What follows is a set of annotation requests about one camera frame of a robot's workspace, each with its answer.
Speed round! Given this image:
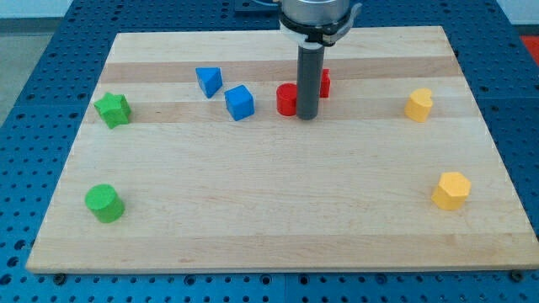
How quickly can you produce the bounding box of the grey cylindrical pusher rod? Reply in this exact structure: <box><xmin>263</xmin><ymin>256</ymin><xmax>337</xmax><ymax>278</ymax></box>
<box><xmin>296</xmin><ymin>46</ymin><xmax>325</xmax><ymax>120</ymax></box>

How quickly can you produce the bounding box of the red cylinder block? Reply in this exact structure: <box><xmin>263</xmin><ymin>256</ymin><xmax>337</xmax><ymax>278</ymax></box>
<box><xmin>276</xmin><ymin>82</ymin><xmax>297</xmax><ymax>116</ymax></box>

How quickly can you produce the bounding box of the red block behind rod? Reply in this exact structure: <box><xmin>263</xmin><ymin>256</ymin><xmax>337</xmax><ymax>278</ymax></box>
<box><xmin>319</xmin><ymin>68</ymin><xmax>331</xmax><ymax>98</ymax></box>

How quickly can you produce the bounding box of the blue cube block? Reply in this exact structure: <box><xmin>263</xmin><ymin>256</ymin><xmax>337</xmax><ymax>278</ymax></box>
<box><xmin>224</xmin><ymin>84</ymin><xmax>255</xmax><ymax>121</ymax></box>

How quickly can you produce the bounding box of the blue triangle block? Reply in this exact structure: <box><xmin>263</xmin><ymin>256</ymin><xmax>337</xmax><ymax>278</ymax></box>
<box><xmin>195</xmin><ymin>67</ymin><xmax>222</xmax><ymax>98</ymax></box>

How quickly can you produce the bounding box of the yellow heart block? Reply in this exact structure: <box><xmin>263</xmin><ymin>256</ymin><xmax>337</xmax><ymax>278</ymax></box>
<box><xmin>404</xmin><ymin>88</ymin><xmax>433</xmax><ymax>123</ymax></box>

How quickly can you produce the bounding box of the wooden board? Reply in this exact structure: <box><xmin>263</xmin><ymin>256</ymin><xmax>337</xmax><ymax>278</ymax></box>
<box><xmin>26</xmin><ymin>26</ymin><xmax>538</xmax><ymax>274</ymax></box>

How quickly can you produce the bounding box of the yellow hexagon block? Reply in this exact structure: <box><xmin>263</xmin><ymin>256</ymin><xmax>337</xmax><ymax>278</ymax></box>
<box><xmin>431</xmin><ymin>172</ymin><xmax>472</xmax><ymax>210</ymax></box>

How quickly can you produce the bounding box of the green star block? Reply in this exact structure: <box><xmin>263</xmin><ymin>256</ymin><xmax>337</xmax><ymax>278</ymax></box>
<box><xmin>93</xmin><ymin>93</ymin><xmax>131</xmax><ymax>129</ymax></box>

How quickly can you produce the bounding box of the green cylinder block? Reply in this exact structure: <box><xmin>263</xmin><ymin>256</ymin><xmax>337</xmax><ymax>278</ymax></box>
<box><xmin>84</xmin><ymin>183</ymin><xmax>125</xmax><ymax>223</ymax></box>

